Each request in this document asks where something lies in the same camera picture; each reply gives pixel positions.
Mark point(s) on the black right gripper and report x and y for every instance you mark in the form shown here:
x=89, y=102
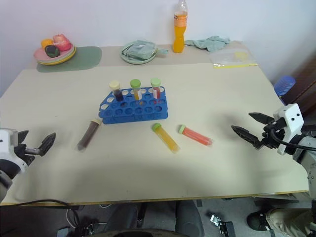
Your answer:
x=272, y=137

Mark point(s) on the cream-capped dark blue tube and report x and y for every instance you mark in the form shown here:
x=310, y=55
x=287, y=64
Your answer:
x=117, y=92

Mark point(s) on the green placemat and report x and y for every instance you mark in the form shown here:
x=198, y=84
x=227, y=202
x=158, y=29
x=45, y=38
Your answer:
x=84, y=59

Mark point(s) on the pink plate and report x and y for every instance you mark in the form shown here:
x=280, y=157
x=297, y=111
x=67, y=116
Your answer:
x=40, y=54

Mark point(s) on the dark brown cabinet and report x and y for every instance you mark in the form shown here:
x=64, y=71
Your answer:
x=304, y=84

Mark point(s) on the green-capped red labelled tube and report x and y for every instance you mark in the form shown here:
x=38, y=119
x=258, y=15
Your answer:
x=156, y=87

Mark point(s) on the clear zip bag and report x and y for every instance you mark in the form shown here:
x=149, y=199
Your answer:
x=233, y=59

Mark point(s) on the person's black shoe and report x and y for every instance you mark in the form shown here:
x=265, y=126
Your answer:
x=256, y=219

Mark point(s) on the cream-capped brown tube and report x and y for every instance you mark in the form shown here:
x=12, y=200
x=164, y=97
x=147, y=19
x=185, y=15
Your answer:
x=89, y=134

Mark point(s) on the pale green plate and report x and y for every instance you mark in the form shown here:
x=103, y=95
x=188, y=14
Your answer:
x=127, y=59

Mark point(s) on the pink red toy food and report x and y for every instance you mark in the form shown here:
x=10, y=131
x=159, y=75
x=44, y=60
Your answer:
x=61, y=42

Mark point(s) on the black green toy food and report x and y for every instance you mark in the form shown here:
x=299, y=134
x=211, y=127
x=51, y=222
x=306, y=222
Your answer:
x=52, y=51

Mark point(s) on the person's khaki trouser leg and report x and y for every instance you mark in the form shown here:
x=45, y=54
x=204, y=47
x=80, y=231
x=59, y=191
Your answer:
x=288, y=221

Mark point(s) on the green-capped yellow labelled tube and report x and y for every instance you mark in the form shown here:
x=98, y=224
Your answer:
x=136, y=89

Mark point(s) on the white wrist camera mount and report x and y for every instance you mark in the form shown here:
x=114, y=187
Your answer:
x=6, y=148
x=292, y=123

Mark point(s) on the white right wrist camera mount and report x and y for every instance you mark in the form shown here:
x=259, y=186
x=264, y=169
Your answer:
x=292, y=123

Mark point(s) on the green-capped orange-red tube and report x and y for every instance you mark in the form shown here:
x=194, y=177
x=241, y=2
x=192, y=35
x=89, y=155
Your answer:
x=197, y=136

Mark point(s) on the folded green cloth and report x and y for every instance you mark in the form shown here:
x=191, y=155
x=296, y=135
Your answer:
x=142, y=50

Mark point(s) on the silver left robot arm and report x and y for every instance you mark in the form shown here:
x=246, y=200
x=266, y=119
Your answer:
x=5, y=179

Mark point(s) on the orange toy food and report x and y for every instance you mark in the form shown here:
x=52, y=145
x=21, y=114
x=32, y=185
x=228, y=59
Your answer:
x=46, y=43

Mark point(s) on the orange soda bottle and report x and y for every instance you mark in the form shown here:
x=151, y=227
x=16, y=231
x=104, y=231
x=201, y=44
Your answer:
x=179, y=32

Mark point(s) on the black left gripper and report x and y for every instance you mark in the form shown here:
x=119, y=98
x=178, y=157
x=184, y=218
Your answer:
x=26, y=151

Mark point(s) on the dark rounded shape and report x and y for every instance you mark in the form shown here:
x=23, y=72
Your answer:
x=190, y=219

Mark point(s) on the small black metal device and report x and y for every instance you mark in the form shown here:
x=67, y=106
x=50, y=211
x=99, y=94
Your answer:
x=223, y=225

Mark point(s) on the blue ribbed container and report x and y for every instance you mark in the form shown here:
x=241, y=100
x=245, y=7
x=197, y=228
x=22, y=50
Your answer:
x=284, y=85

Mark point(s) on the crumpled green cloth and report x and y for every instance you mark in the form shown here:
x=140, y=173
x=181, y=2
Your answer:
x=209, y=44

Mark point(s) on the blue test tube rack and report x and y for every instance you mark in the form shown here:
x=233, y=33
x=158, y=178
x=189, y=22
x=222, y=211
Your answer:
x=138, y=111

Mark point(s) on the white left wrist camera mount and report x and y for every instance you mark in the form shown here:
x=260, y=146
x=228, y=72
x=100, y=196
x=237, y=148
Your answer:
x=6, y=148

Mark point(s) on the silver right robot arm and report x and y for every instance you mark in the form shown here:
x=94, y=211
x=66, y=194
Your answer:
x=308, y=155

